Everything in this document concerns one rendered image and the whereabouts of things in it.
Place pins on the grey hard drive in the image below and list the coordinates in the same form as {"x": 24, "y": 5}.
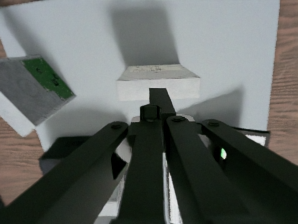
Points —
{"x": 31, "y": 92}
{"x": 179, "y": 81}
{"x": 104, "y": 219}
{"x": 112, "y": 206}

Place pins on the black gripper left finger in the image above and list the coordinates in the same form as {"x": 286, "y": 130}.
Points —
{"x": 76, "y": 190}

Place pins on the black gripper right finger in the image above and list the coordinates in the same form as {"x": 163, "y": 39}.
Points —
{"x": 252, "y": 185}

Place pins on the black drive dock housing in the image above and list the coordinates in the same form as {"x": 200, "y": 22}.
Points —
{"x": 59, "y": 151}

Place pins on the light grey flat mat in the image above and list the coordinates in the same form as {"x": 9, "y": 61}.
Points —
{"x": 90, "y": 44}

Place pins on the status display panel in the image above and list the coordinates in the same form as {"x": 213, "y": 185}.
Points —
{"x": 259, "y": 135}

